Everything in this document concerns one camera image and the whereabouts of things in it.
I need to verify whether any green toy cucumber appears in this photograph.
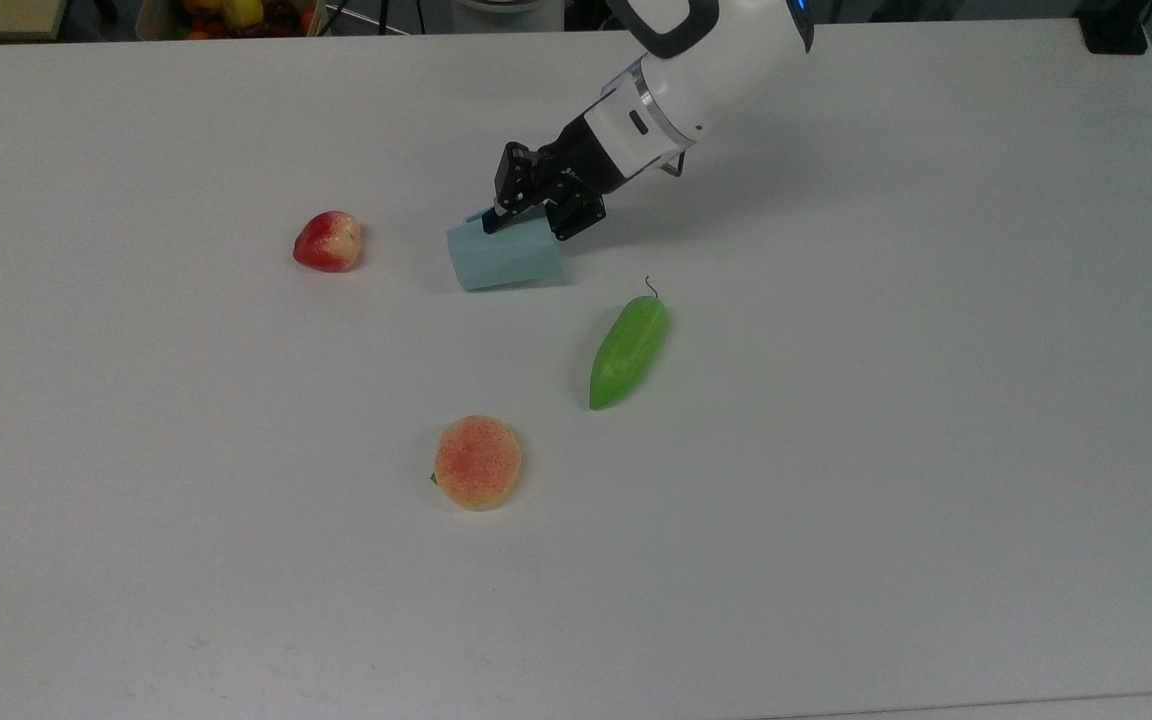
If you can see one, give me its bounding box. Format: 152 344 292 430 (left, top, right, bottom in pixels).
589 277 672 411

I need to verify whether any orange toy peach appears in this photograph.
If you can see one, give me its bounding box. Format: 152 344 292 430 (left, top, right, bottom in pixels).
429 416 524 512

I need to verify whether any light blue hexagonal mug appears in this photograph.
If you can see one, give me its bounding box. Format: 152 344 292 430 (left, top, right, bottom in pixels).
446 205 565 293

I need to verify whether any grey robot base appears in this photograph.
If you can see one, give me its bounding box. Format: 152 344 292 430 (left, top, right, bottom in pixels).
451 0 567 33

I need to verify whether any black pole clamp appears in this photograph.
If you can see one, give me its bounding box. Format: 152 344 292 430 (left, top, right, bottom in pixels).
1079 0 1152 56

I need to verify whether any bin of toy fruit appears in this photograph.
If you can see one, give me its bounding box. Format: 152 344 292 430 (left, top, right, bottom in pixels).
136 0 327 41

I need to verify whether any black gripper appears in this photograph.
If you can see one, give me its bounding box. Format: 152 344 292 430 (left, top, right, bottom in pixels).
481 118 629 242

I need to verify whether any red toy strawberry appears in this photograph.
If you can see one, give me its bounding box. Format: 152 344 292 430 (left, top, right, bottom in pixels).
293 211 365 273

